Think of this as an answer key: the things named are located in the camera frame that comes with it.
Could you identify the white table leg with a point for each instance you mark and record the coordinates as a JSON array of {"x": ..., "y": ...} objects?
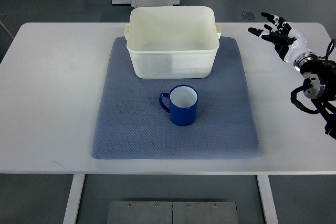
[
  {"x": 74, "y": 199},
  {"x": 267, "y": 200}
]

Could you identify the grey floor socket plate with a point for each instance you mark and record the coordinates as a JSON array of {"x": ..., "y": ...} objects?
[{"x": 249, "y": 16}]

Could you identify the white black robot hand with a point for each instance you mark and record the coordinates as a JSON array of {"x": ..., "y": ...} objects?
[{"x": 289, "y": 42}]

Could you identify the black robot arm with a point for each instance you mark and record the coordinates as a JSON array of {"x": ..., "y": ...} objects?
[{"x": 318, "y": 86}]

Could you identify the right white table leg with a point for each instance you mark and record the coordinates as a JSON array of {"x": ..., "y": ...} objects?
[{"x": 267, "y": 200}]

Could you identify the left white table leg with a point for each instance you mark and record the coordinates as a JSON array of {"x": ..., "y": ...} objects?
[{"x": 74, "y": 199}]

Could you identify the metal base plate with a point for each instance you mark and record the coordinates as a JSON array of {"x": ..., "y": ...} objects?
[{"x": 172, "y": 212}]

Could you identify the white plastic box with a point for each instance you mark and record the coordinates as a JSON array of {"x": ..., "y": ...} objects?
[{"x": 172, "y": 42}]

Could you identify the blue enamel mug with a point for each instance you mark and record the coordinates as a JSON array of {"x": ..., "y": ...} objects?
[{"x": 181, "y": 104}]

